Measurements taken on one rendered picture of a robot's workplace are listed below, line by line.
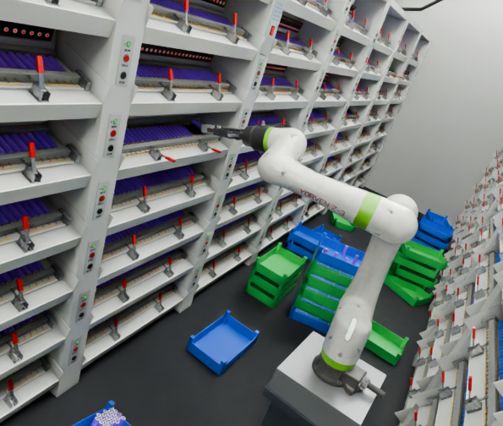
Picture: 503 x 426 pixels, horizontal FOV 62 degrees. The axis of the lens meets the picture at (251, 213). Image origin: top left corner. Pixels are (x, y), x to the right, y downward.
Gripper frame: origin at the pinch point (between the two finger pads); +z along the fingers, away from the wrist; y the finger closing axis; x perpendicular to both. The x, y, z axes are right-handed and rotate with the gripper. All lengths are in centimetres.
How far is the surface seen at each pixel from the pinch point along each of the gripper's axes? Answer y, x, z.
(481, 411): 30, 51, -109
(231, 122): -11.1, -2.6, -1.9
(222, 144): -10.3, 6.7, 0.8
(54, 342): 63, 67, 10
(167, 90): 32.6, -13.9, -6.5
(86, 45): 59, -24, -3
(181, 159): 19.8, 9.3, -2.6
